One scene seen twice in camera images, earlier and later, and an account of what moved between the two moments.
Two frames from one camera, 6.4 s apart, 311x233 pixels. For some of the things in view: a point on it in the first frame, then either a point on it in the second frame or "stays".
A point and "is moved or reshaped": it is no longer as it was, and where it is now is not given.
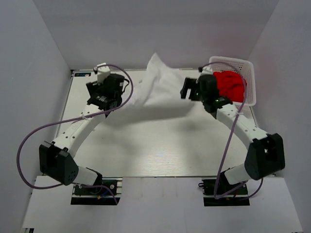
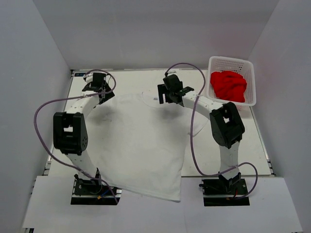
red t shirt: [231, 85] stays
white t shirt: [156, 95] is moved or reshaped
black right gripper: [190, 83] to [163, 90]
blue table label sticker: [82, 74] stays
